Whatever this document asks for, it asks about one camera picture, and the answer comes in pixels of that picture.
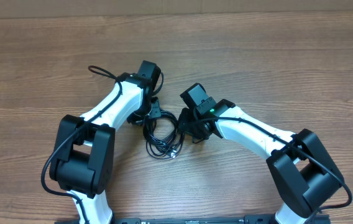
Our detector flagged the black usb cable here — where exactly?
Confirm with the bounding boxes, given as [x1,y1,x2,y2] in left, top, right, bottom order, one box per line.
[142,109,186,161]

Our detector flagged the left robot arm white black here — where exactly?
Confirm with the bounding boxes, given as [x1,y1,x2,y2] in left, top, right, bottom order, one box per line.
[41,61,163,223]

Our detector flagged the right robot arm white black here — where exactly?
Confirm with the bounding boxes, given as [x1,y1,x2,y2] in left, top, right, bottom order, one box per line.
[180,83,344,223]

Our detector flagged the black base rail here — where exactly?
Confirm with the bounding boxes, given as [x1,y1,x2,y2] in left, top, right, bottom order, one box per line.
[54,213,331,224]

